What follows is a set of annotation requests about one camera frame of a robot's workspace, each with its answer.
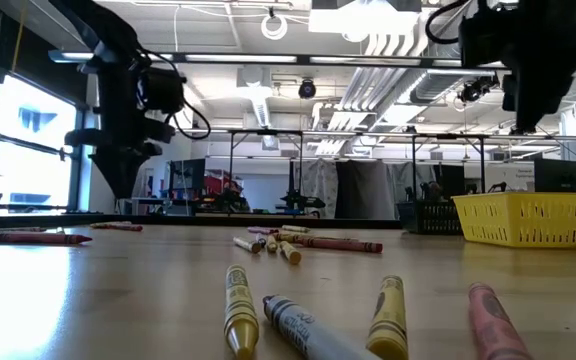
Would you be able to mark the black table edge rail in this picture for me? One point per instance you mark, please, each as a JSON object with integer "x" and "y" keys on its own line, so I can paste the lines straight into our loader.
{"x": 193, "y": 220}

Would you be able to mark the large window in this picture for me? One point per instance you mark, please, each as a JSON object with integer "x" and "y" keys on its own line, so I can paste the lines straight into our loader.
{"x": 28, "y": 150}

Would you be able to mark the black plastic basket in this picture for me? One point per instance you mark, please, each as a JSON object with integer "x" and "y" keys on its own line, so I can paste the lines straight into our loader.
{"x": 428, "y": 217}

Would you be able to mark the blue grey crayon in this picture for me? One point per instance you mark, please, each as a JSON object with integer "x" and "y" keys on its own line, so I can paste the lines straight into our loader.
{"x": 261, "y": 240}

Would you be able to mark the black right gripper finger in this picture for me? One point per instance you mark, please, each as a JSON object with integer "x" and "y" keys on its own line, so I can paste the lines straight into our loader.
{"x": 542, "y": 120}
{"x": 525, "y": 122}

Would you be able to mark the round black ceiling camera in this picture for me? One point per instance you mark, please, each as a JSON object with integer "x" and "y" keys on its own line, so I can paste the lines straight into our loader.
{"x": 307, "y": 89}

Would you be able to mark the long red crayon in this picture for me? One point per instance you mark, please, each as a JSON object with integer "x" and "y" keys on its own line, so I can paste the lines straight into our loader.
{"x": 343, "y": 245}

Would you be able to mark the large yellow crayon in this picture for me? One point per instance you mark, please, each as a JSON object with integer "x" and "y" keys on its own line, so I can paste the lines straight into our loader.
{"x": 240, "y": 310}
{"x": 388, "y": 320}

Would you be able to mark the black metal table frame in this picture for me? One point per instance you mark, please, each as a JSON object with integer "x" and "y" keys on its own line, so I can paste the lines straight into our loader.
{"x": 414, "y": 165}
{"x": 231, "y": 175}

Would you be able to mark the yellow plastic basket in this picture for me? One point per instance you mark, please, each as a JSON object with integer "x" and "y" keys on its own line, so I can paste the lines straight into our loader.
{"x": 518, "y": 220}

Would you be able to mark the large grey crayon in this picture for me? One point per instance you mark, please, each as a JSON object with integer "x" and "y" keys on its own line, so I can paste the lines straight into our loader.
{"x": 303, "y": 330}

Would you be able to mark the pale red crayon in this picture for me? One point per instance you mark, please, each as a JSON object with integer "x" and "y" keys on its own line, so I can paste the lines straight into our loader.
{"x": 103, "y": 225}

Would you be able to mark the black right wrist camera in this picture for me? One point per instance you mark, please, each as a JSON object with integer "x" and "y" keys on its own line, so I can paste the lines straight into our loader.
{"x": 483, "y": 42}

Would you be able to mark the long ceiling light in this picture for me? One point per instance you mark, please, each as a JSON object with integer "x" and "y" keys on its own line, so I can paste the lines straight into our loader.
{"x": 238, "y": 58}

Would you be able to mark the gold crayon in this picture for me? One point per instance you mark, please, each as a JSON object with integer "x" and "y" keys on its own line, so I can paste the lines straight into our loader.
{"x": 290, "y": 238}

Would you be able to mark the large pink crayon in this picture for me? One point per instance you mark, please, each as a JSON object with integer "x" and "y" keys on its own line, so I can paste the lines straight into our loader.
{"x": 493, "y": 325}

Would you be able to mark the white patterned curtain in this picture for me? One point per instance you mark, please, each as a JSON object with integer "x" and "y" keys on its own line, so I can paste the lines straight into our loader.
{"x": 318, "y": 185}

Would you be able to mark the large black monitor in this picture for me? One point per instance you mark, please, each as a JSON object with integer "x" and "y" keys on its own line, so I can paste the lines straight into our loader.
{"x": 560, "y": 175}

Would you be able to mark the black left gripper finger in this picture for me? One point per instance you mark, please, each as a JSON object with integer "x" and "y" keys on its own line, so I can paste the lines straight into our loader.
{"x": 135, "y": 167}
{"x": 110, "y": 172}

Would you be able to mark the thin grey crayon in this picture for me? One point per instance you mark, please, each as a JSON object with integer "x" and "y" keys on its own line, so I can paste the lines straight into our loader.
{"x": 295, "y": 229}

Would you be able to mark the dark curtain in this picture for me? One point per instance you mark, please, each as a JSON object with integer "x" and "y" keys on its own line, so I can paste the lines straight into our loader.
{"x": 368, "y": 195}

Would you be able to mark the red equipment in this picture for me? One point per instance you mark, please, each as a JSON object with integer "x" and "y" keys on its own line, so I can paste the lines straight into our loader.
{"x": 218, "y": 185}

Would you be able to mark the black background robot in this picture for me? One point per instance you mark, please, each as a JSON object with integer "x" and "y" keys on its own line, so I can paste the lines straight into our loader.
{"x": 300, "y": 201}

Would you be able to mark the black ceiling camera rig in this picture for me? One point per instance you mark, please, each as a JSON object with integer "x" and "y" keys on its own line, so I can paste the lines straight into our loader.
{"x": 523, "y": 129}
{"x": 475, "y": 90}

